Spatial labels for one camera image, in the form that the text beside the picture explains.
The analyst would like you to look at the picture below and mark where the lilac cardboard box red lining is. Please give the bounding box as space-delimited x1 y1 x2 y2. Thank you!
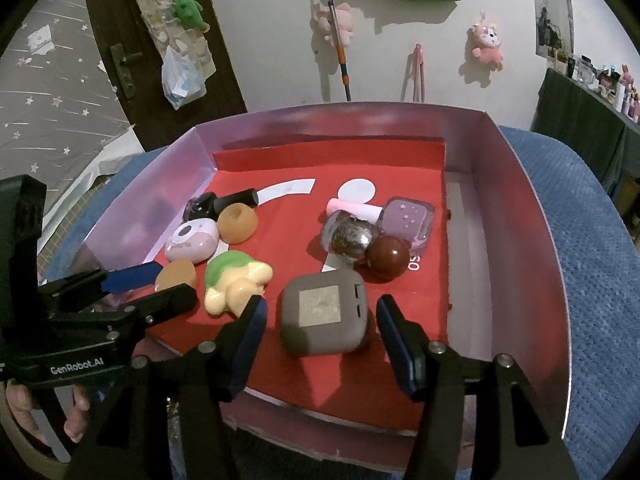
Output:
82 102 576 461

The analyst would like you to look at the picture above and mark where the pink round case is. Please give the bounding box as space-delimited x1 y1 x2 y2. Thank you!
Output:
165 218 221 263

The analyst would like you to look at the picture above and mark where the pink plush monkey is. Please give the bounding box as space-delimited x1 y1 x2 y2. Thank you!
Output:
470 22 506 71

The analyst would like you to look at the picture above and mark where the taupe square case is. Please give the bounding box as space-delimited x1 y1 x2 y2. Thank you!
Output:
277 269 371 358

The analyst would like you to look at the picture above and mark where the pink nail polish bottle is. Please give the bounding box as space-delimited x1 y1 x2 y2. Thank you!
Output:
326 196 435 251

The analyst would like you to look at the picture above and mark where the brass door handle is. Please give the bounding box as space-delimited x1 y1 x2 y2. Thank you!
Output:
110 42 143 98

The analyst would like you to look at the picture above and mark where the green plush toy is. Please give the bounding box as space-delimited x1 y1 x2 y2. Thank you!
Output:
170 0 211 33

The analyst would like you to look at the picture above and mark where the yellow green turtle toy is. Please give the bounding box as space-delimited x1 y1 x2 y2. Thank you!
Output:
203 251 274 317

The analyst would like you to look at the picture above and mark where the dark grid cutting mat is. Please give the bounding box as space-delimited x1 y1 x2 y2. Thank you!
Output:
37 180 106 281

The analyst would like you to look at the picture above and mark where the small white paper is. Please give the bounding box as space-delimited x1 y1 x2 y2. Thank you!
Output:
27 25 53 53

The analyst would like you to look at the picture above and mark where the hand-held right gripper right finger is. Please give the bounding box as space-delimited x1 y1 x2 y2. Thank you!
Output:
375 294 583 480

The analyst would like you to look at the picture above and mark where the row of small bottles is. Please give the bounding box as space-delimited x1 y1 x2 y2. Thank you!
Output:
550 47 640 122

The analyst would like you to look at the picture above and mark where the orange rubber ring piece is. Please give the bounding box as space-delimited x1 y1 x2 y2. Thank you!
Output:
218 203 259 244

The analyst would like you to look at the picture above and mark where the white paper sheet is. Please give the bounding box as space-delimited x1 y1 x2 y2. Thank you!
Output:
75 125 143 186

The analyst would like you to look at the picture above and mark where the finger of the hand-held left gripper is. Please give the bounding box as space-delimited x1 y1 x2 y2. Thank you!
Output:
101 283 198 332
40 261 162 307

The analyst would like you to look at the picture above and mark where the small pink hanging item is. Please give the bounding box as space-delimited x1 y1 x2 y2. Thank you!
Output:
412 44 427 103

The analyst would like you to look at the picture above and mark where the dark cabinet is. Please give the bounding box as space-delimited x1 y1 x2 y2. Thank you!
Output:
530 67 640 211

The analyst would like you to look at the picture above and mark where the dark wall poster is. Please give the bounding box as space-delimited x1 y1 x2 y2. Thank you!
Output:
532 0 576 61

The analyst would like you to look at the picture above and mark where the perfume bottle red ball cap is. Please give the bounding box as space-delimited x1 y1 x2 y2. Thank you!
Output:
320 210 411 281

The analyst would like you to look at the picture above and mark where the orange grey mop stick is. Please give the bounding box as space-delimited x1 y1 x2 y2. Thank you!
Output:
321 0 352 102

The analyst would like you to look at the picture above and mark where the clear plastic bag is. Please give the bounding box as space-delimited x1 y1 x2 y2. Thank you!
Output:
161 46 207 110

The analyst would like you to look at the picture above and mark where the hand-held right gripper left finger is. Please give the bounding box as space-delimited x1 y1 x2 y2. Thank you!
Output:
65 294 268 480

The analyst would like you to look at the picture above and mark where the black cosmetic tube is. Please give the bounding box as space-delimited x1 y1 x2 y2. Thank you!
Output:
182 187 259 223

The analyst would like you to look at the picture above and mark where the person's left hand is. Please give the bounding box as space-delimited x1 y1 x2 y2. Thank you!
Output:
5 383 92 449

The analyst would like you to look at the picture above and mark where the beige hanging organizer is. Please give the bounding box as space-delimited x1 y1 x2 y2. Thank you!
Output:
122 0 217 78

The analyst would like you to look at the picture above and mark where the pink plush pig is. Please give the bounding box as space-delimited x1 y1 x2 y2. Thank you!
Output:
311 2 356 47

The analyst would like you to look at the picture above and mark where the dark brown door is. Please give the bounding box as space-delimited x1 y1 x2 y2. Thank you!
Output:
82 0 248 153

